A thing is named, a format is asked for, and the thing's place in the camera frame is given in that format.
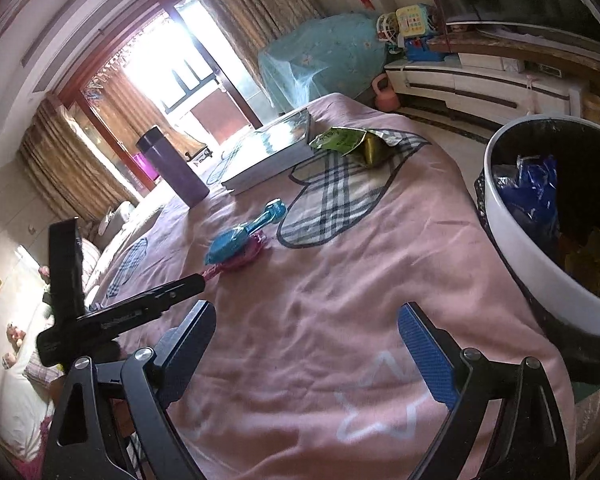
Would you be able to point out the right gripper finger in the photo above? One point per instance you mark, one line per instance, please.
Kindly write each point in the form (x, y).
(144, 307)
(528, 440)
(84, 441)

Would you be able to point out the blue plastic scoop toy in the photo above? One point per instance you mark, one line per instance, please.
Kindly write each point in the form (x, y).
(227, 244)

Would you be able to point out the pink plastic scoop toy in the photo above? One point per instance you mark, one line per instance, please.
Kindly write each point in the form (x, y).
(245, 256)

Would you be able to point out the yellow snack packet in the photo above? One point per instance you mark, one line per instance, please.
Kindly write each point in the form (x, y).
(583, 265)

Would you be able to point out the blue clear plastic wrapper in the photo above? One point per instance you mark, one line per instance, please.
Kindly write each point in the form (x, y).
(528, 191)

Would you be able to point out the white trash bin black liner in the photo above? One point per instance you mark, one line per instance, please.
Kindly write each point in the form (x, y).
(568, 313)

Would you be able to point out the beige curtain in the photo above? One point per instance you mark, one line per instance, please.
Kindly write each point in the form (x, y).
(68, 171)

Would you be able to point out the purple thermos bottle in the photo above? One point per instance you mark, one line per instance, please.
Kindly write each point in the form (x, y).
(172, 167)

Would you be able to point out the pink patterned tablecloth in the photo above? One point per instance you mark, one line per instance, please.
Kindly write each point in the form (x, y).
(306, 376)

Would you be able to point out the colourful children's book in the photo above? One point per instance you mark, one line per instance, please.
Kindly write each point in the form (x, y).
(265, 153)

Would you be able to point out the green snack packet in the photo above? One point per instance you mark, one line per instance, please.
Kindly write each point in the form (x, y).
(368, 148)

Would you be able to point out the white TV cabinet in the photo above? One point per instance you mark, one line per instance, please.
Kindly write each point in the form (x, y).
(494, 95)

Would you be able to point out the pink kettlebell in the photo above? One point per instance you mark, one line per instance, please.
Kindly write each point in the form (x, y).
(386, 98)

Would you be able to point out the teal covered furniture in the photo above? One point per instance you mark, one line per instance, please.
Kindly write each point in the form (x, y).
(340, 53)

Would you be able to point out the toy phone activity box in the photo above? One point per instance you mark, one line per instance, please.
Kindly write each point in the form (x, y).
(407, 32)

